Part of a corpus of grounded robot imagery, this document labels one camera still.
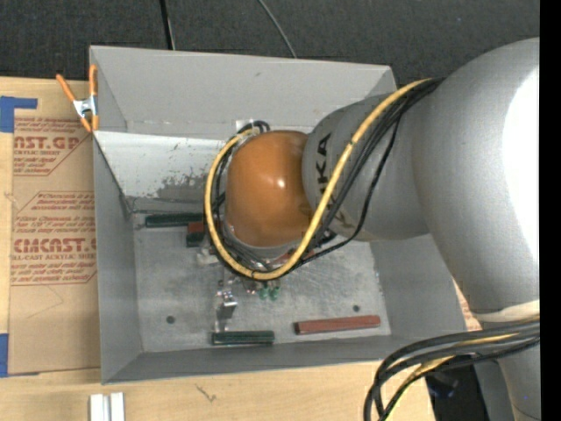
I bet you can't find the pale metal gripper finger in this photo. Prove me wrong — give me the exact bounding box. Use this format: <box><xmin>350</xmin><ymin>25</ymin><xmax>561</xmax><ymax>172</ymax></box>
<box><xmin>212</xmin><ymin>289</ymin><xmax>226</xmax><ymax>336</ymax></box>
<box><xmin>221</xmin><ymin>292</ymin><xmax>239</xmax><ymax>334</ymax></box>

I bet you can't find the grey metal bin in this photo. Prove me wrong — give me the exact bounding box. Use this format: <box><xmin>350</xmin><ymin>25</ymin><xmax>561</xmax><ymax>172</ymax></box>
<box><xmin>89</xmin><ymin>45</ymin><xmax>470</xmax><ymax>385</ymax></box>

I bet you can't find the brown cardboard board red print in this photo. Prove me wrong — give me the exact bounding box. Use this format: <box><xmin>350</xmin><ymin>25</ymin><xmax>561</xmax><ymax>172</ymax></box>
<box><xmin>0</xmin><ymin>75</ymin><xmax>104</xmax><ymax>379</ymax></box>

